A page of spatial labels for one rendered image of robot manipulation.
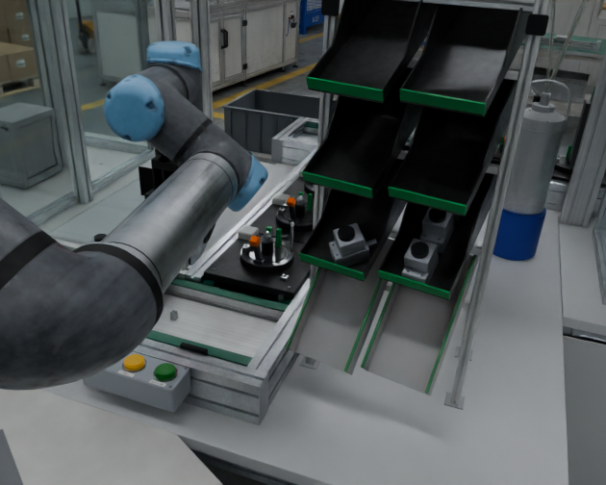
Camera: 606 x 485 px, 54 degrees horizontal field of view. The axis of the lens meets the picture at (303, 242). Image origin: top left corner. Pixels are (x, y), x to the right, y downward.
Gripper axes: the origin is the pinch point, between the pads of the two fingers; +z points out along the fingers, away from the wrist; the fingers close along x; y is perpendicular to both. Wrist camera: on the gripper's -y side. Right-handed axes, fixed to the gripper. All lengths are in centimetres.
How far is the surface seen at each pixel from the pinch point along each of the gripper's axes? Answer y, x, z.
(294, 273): -41.8, 4.0, 26.2
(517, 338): -53, 59, 37
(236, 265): -39.7, -11.1, 26.2
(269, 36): -611, -241, 74
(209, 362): -4.9, -0.4, 27.3
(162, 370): 2.1, -6.8, 26.1
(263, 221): -65, -15, 26
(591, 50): -521, 104, 41
